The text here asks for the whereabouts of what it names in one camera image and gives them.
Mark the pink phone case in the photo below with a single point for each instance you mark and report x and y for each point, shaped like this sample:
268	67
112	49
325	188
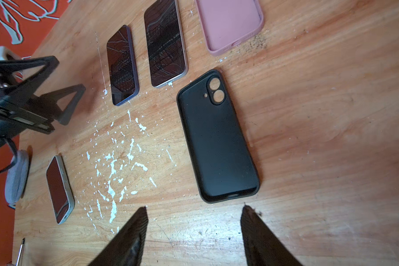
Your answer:
229	23

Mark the black phone case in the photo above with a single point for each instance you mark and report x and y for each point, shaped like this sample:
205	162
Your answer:
223	166

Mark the black phone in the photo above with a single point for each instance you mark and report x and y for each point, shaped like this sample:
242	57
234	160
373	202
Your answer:
60	190
123	72
165	43

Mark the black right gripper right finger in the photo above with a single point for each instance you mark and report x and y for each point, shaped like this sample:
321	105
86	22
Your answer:
262	247

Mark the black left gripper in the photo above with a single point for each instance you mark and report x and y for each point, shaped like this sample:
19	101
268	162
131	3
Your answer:
18	81

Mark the lavender grey phone case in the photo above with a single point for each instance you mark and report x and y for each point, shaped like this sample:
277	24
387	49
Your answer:
17	178

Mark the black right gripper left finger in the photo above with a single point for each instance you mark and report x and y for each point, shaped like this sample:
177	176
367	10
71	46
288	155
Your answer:
126	248

